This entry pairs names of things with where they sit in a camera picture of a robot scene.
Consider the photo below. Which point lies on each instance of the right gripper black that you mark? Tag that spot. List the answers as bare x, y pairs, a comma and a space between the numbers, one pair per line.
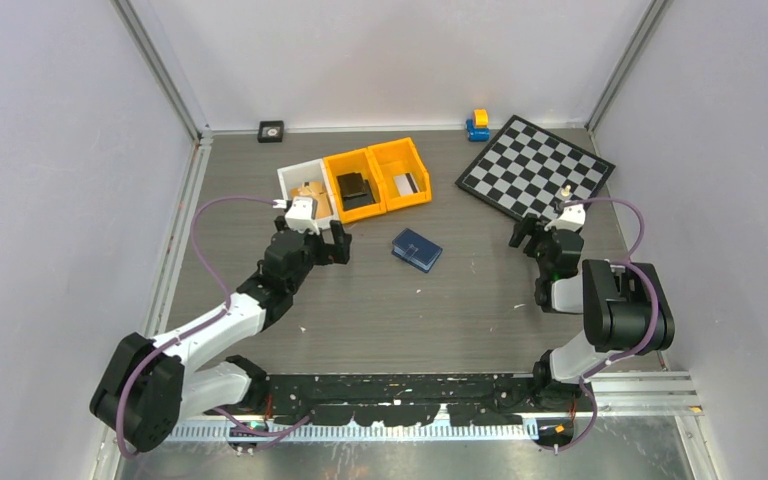
522, 228

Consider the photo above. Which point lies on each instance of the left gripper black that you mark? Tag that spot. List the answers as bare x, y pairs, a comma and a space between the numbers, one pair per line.
326, 256

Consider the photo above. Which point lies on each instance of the blue leather card holder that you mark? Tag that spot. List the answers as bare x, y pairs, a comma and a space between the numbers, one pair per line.
416, 250

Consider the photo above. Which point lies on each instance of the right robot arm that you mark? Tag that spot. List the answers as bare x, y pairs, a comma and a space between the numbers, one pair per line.
623, 307

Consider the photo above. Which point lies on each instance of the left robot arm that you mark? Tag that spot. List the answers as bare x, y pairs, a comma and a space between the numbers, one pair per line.
150, 384

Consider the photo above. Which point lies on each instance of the card in orange bin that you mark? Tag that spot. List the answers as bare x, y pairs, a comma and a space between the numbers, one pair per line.
406, 185

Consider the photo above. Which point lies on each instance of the tan items in white bin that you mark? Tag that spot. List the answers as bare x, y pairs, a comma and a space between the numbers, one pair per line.
318, 192

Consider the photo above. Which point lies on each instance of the white plastic bin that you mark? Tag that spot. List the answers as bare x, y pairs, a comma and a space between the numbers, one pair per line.
310, 179

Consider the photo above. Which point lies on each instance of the black white chessboard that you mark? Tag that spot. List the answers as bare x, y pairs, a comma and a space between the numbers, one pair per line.
524, 167

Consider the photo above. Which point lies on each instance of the black object in bin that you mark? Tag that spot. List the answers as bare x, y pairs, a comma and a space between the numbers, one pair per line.
355, 191

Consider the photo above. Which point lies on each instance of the orange plastic bin left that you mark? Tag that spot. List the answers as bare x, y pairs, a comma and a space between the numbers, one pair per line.
361, 161

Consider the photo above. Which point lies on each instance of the orange plastic bin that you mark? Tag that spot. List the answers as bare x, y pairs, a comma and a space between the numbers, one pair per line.
397, 157
361, 161

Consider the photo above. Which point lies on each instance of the small black square device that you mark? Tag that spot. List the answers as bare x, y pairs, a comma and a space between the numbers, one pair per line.
271, 131

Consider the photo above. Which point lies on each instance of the orange plastic bin right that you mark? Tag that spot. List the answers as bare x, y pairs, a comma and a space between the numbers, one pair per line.
397, 157

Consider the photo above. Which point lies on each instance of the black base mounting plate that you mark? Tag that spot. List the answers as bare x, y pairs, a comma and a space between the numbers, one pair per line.
402, 400

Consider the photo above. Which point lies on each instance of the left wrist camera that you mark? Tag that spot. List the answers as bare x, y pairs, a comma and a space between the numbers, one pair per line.
299, 213

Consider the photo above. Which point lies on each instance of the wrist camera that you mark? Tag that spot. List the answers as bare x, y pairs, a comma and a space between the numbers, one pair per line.
572, 217
299, 213

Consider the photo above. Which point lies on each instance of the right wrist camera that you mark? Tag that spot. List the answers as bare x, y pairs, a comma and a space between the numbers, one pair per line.
572, 217

